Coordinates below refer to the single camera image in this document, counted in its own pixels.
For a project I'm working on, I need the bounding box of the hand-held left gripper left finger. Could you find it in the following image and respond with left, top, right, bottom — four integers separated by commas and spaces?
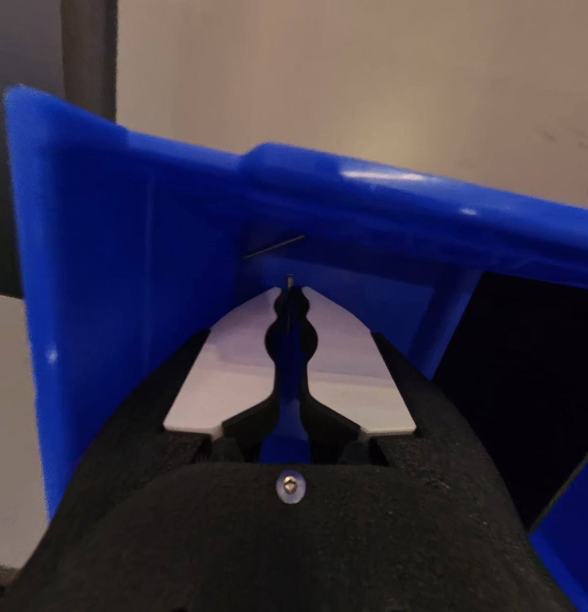
162, 287, 283, 462

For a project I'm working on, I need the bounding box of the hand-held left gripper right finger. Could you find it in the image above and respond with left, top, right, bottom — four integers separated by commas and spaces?
299, 286, 417, 462

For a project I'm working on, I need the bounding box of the long steel bolt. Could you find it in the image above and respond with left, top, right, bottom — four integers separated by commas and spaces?
284, 273, 296, 335
243, 234, 306, 260

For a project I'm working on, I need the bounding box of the blue plastic bin with divider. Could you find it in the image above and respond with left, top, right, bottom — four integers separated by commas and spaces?
3, 84, 588, 612

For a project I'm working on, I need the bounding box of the black bin divider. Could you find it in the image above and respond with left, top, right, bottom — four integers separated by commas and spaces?
433, 272, 588, 531

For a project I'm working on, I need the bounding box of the dark desk pad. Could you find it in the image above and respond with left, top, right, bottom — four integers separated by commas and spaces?
0, 0, 119, 298

